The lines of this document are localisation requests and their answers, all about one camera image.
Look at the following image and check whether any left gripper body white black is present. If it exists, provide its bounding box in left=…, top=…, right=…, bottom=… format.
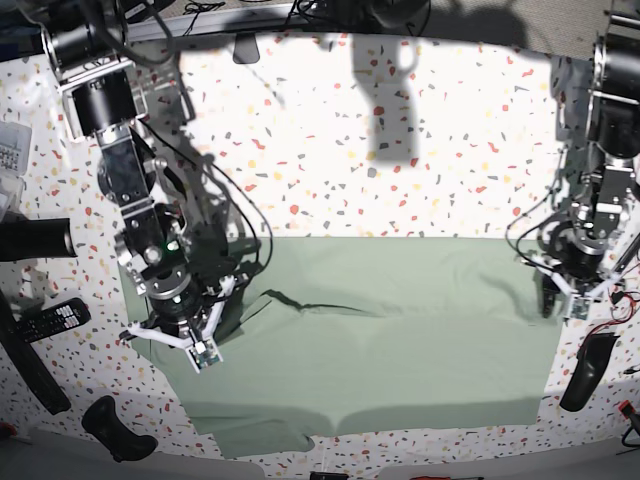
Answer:
left=527, top=249, right=630, bottom=320

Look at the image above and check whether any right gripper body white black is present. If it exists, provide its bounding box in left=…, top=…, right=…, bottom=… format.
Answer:
left=119, top=274, right=248, bottom=371

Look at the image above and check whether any green T-shirt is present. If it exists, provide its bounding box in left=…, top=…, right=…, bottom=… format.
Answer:
left=132, top=238, right=561, bottom=458

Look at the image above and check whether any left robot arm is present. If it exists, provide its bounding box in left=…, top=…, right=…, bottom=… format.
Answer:
left=523, top=1, right=639, bottom=320

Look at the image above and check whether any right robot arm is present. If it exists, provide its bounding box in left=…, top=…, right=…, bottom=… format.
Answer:
left=19, top=1, right=240, bottom=372

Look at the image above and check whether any black TV remote control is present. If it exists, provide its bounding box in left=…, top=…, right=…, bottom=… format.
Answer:
left=16, top=297, right=91, bottom=343

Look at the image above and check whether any long black bar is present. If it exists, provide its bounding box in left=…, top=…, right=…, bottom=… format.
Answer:
left=1, top=294, right=71, bottom=415

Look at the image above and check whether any black cylinder tube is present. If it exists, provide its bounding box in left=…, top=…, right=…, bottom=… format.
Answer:
left=0, top=218, right=77, bottom=262

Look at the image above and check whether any terrazzo patterned table cloth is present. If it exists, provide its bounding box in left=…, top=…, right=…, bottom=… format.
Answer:
left=0, top=32, right=640, bottom=479

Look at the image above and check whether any clear plastic parts box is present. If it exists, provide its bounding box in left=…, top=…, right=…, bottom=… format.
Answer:
left=0, top=119, right=35, bottom=221

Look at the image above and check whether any black curved handle right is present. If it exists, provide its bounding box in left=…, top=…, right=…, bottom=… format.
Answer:
left=559, top=333, right=618, bottom=412

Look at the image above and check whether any black curved handle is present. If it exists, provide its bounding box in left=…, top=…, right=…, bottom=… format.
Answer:
left=81, top=395, right=158, bottom=462
left=559, top=333, right=618, bottom=412

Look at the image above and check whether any black curved handle left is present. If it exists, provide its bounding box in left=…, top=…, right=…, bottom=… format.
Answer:
left=81, top=395, right=158, bottom=462

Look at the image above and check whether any red handled screwdriver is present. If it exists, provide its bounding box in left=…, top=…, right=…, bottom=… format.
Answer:
left=410, top=475, right=485, bottom=480

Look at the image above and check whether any grey camera mount base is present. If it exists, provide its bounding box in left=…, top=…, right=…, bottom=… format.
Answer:
left=233, top=33, right=260, bottom=65

